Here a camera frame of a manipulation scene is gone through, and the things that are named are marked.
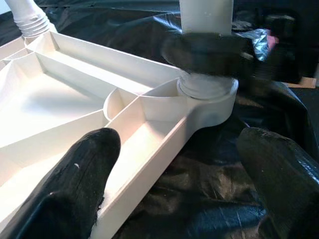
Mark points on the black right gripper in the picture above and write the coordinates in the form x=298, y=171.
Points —
x=274, y=49

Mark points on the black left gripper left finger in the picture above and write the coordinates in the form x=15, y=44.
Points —
x=69, y=189

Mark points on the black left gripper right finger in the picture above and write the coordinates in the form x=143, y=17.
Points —
x=284, y=184

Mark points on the white plastic table leg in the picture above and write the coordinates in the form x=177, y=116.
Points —
x=204, y=17
x=27, y=15

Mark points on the white plastic children table top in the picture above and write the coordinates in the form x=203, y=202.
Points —
x=74, y=104

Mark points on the black plastic table cover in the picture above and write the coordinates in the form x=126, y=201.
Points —
x=224, y=186

